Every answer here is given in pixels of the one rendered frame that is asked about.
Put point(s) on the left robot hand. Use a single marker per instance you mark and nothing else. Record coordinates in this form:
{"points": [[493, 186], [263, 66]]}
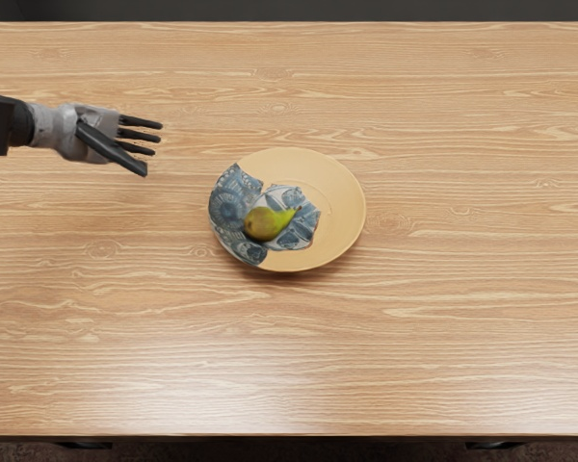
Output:
{"points": [[62, 129]]}

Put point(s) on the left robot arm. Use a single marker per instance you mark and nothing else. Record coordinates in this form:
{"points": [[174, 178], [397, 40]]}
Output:
{"points": [[0, 124]]}

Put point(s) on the tan plate with blue pattern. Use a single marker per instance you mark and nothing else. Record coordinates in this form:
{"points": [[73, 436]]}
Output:
{"points": [[327, 212]]}

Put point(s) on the green pear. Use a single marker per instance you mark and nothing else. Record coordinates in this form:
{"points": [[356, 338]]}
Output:
{"points": [[266, 223]]}

